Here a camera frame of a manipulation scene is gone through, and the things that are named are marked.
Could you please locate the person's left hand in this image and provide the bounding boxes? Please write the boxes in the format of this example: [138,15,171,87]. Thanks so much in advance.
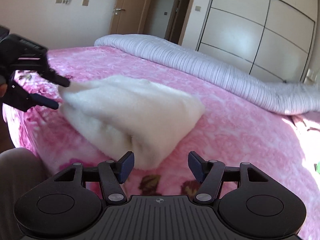
[0,76,8,98]

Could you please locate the brown wooden door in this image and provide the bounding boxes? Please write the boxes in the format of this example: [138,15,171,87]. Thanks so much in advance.
[109,0,151,34]

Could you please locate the silver door handle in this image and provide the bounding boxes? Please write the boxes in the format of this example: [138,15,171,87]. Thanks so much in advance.
[113,8,126,15]

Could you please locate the beige wall switch plate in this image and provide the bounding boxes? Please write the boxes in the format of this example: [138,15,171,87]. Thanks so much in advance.
[82,0,89,6]

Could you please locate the white sliding wardrobe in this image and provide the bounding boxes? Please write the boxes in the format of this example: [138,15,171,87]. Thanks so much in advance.
[180,0,319,82]

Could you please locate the cream fluffy knit garment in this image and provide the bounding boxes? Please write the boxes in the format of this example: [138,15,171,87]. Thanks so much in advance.
[59,75,205,170]

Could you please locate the pink floral fleece blanket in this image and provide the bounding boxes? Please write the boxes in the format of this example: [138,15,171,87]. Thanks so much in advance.
[2,47,319,239]

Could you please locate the white striped rolled quilt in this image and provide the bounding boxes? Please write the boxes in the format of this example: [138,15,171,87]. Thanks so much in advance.
[94,34,319,115]

